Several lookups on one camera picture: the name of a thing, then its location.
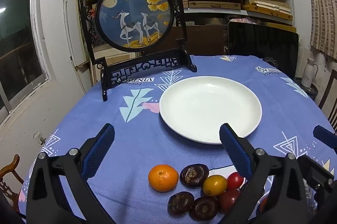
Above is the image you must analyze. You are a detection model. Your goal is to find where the red cherry tomato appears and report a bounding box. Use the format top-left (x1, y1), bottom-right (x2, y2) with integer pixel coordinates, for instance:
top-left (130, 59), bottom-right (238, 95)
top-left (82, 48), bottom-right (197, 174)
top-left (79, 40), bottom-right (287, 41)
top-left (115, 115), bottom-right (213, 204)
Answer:
top-left (218, 190), bottom-right (241, 214)
top-left (227, 172), bottom-right (245, 190)

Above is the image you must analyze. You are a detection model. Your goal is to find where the checkered curtain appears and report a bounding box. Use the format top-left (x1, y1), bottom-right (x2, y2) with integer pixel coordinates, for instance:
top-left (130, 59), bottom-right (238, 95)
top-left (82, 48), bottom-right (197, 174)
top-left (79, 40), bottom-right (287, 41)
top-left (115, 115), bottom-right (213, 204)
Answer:
top-left (311, 0), bottom-right (336, 59)

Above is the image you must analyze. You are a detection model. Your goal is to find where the black chair back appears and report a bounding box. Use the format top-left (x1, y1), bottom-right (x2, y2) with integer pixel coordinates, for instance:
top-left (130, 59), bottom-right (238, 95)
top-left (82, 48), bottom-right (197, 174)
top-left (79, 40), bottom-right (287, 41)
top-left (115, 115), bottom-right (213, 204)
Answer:
top-left (228, 22), bottom-right (299, 79)

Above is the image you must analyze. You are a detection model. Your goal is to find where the large orange mandarin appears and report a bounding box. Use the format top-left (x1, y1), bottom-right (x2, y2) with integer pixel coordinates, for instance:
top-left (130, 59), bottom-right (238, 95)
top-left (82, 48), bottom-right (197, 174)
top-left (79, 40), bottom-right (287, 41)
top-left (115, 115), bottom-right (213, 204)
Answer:
top-left (148, 164), bottom-right (179, 193)

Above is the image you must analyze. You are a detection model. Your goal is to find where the window with metal frame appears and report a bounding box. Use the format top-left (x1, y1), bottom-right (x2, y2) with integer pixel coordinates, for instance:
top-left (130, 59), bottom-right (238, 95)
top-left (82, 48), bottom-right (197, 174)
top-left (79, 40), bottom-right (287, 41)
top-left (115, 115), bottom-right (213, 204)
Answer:
top-left (1, 0), bottom-right (50, 120)

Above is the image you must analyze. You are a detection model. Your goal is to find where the white thermos jug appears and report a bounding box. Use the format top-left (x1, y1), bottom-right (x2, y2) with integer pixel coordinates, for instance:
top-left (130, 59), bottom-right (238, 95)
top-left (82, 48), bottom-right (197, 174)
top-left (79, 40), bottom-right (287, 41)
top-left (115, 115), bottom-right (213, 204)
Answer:
top-left (301, 58), bottom-right (318, 88)

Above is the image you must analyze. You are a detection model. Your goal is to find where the white round plate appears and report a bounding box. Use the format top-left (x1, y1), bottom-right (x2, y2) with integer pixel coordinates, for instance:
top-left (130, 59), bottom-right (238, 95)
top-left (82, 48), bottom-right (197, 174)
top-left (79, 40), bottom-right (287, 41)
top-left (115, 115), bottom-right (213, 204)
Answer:
top-left (159, 76), bottom-right (262, 145)

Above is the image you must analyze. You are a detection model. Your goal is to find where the yellow cherry tomato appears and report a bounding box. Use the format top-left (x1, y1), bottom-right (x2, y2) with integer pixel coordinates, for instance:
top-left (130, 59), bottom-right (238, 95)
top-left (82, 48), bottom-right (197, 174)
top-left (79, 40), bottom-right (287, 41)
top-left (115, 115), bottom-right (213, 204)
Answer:
top-left (203, 174), bottom-right (228, 197)

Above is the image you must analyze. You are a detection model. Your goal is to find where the dark water chestnut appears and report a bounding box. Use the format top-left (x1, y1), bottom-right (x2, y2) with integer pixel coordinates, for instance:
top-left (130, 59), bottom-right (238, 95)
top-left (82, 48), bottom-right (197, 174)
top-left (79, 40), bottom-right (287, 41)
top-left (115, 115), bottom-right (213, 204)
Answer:
top-left (179, 164), bottom-right (209, 189)
top-left (167, 192), bottom-right (194, 215)
top-left (189, 196), bottom-right (220, 221)

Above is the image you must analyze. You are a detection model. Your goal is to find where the wooden chair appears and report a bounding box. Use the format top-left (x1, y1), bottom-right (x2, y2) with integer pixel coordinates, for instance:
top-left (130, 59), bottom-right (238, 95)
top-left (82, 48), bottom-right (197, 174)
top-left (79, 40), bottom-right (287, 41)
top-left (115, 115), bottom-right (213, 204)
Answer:
top-left (0, 154), bottom-right (25, 214)
top-left (319, 78), bottom-right (337, 132)

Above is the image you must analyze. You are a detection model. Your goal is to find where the wooden chair at right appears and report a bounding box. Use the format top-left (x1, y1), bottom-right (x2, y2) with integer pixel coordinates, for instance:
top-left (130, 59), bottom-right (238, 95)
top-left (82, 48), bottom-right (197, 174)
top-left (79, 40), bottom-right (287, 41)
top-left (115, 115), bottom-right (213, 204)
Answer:
top-left (319, 78), bottom-right (337, 132)

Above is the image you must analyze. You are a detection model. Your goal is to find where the round deer screen ornament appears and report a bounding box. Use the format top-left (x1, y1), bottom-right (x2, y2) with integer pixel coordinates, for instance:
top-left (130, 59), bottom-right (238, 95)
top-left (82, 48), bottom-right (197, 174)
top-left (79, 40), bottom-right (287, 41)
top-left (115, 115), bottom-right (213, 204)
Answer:
top-left (78, 0), bottom-right (197, 101)

